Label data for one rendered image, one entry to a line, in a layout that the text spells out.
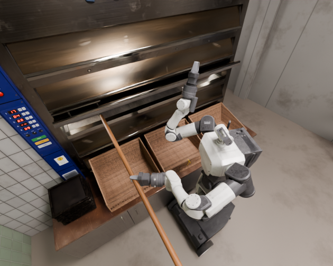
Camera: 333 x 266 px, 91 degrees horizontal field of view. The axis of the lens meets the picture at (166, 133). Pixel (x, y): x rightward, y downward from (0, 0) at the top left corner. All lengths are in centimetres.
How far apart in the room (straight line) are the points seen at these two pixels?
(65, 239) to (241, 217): 186
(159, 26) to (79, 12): 55
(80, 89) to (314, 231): 278
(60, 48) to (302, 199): 296
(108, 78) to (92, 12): 41
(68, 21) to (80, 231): 156
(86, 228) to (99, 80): 125
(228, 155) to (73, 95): 113
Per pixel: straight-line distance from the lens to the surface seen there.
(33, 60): 129
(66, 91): 138
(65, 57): 128
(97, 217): 177
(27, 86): 136
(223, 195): 88
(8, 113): 142
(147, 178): 105
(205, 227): 207
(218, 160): 96
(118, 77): 140
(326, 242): 274
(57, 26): 125
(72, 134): 158
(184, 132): 117
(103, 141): 169
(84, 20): 126
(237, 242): 229
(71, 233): 182
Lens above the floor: 214
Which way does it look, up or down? 46 degrees down
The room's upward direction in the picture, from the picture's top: 3 degrees counter-clockwise
